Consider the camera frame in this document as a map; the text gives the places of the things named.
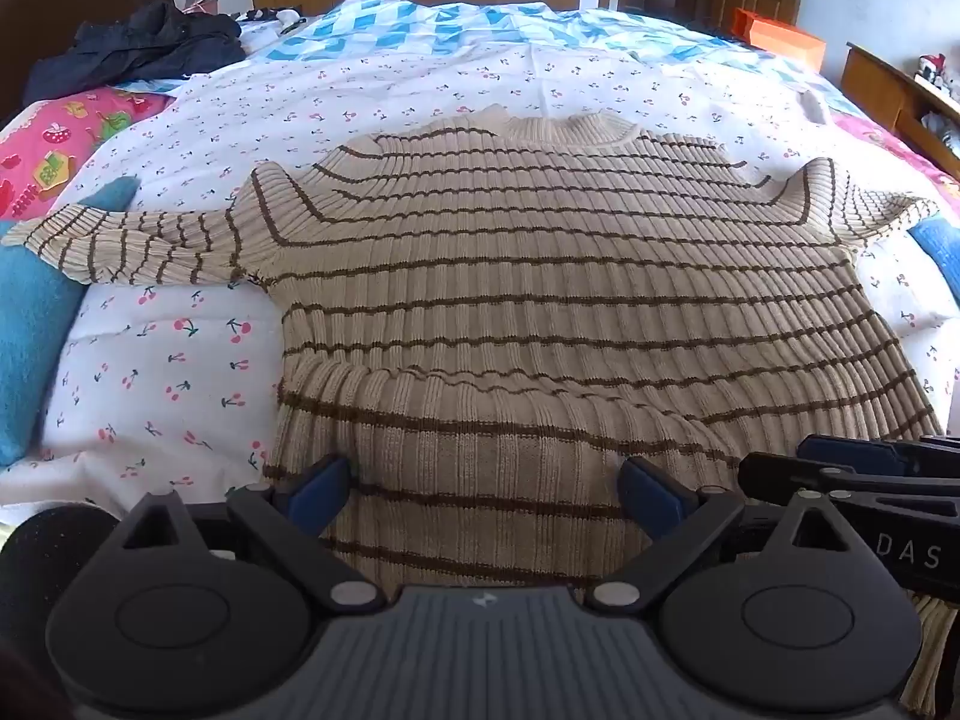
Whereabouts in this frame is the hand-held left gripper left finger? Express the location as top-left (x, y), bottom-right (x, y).
top-left (124, 456), bottom-right (387, 612)

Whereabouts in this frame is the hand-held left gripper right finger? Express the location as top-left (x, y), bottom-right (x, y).
top-left (585, 456), bottom-right (852, 612)

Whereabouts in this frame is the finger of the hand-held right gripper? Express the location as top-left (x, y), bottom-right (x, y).
top-left (739, 452), bottom-right (960, 502)
top-left (796, 433), bottom-right (960, 466)

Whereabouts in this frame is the beige brown striped sweater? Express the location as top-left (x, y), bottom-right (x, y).
top-left (4, 109), bottom-right (960, 717)

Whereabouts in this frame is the cherry print bed sheet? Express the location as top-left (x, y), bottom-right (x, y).
top-left (0, 37), bottom-right (960, 511)

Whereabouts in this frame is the small blue fleece cloth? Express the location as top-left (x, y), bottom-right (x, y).
top-left (904, 214), bottom-right (960, 308)

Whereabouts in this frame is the large blue fleece blanket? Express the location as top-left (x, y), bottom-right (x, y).
top-left (0, 176), bottom-right (143, 466)

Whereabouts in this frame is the wooden bedside shelf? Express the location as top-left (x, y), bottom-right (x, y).
top-left (840, 41), bottom-right (960, 181)

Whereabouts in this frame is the red white plush toy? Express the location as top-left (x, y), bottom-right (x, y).
top-left (915, 52), bottom-right (960, 98)

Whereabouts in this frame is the orange box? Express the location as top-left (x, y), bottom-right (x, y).
top-left (731, 7), bottom-right (826, 70)

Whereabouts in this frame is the pink strawberry print blanket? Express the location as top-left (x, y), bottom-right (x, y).
top-left (0, 86), bottom-right (177, 203)

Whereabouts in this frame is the blue white checked blanket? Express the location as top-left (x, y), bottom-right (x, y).
top-left (240, 0), bottom-right (856, 102)

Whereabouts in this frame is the dark jacket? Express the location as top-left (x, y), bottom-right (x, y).
top-left (22, 0), bottom-right (248, 106)

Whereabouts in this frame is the dark wooden headboard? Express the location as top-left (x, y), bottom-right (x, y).
top-left (0, 0), bottom-right (181, 125)

